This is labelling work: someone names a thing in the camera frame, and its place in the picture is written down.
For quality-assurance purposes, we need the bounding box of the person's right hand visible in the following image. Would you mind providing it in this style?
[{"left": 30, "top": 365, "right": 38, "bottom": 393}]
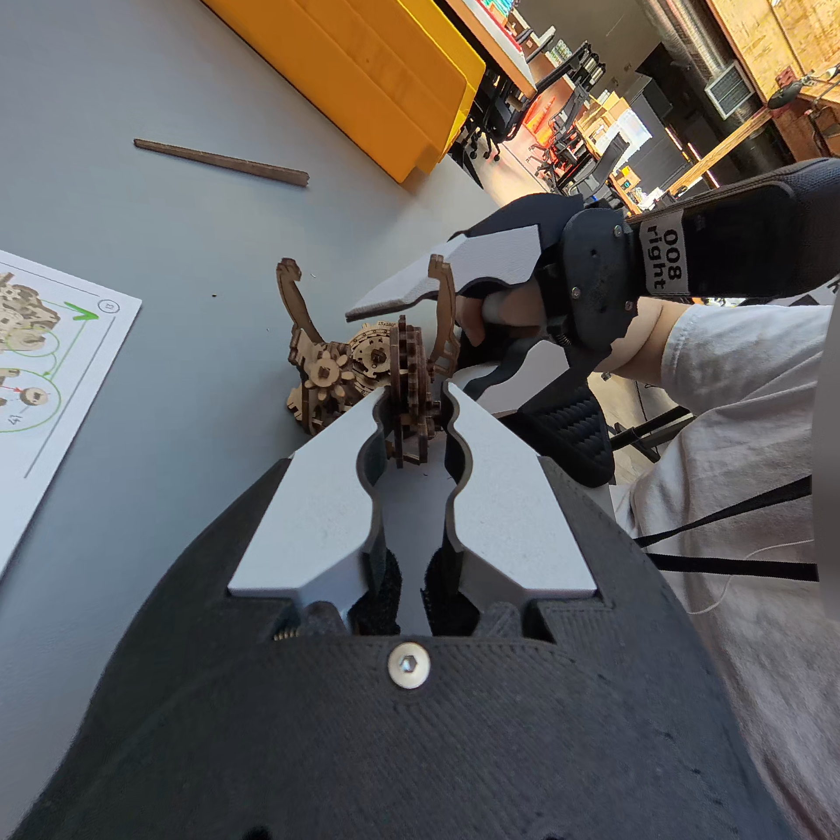
[{"left": 455, "top": 289, "right": 547, "bottom": 347}]

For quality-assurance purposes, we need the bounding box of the thin white cable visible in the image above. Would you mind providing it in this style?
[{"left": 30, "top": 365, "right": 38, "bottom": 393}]
[{"left": 689, "top": 538, "right": 818, "bottom": 616}]

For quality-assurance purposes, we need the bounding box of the black chair frame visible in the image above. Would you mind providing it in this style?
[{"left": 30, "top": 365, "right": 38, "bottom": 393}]
[{"left": 610, "top": 406, "right": 695, "bottom": 463}]

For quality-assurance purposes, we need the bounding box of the white wall vent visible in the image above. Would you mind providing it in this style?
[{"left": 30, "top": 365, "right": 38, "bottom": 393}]
[{"left": 705, "top": 59, "right": 757, "bottom": 120}]

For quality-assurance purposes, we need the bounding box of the person's right forearm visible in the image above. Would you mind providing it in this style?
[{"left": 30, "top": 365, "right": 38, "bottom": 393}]
[{"left": 600, "top": 298, "right": 697, "bottom": 388}]

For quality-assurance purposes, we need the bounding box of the wooden gear model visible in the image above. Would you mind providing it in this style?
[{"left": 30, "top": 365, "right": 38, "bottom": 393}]
[{"left": 276, "top": 255, "right": 462, "bottom": 468}]

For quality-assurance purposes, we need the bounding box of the black padded armrest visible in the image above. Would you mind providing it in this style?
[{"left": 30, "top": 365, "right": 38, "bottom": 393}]
[{"left": 517, "top": 377, "right": 616, "bottom": 488}]

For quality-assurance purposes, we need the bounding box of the black strap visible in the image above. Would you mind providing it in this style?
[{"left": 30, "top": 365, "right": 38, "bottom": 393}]
[
  {"left": 646, "top": 553, "right": 821, "bottom": 584},
  {"left": 633, "top": 476, "right": 815, "bottom": 550}
]

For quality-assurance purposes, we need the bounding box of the thin dark wooden stick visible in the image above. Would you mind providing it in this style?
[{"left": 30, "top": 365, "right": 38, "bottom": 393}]
[{"left": 133, "top": 138, "right": 310, "bottom": 189}]

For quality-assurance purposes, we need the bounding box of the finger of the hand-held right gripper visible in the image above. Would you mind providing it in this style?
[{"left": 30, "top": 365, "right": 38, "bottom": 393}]
[
  {"left": 451, "top": 327, "right": 595, "bottom": 417},
  {"left": 346, "top": 193, "right": 585, "bottom": 322}
]

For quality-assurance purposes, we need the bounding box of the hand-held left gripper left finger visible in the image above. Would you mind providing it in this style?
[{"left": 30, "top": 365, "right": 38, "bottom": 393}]
[{"left": 226, "top": 386, "right": 403, "bottom": 635}]

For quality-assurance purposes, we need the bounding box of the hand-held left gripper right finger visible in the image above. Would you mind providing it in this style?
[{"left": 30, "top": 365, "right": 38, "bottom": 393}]
[{"left": 422, "top": 382, "right": 600, "bottom": 636}]

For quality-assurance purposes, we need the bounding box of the printed instruction booklet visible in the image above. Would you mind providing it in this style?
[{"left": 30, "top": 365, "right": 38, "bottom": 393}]
[{"left": 0, "top": 249, "right": 143, "bottom": 578}]

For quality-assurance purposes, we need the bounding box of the silver air duct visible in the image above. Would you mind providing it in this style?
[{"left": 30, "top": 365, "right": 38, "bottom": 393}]
[{"left": 640, "top": 0, "right": 739, "bottom": 86}]

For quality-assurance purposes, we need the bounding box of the yellow plastic bin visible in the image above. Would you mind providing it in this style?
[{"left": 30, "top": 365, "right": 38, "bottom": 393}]
[{"left": 200, "top": 0, "right": 487, "bottom": 185}]

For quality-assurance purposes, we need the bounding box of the background wooden table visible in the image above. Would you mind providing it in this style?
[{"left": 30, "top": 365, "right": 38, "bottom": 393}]
[{"left": 446, "top": 0, "right": 540, "bottom": 99}]

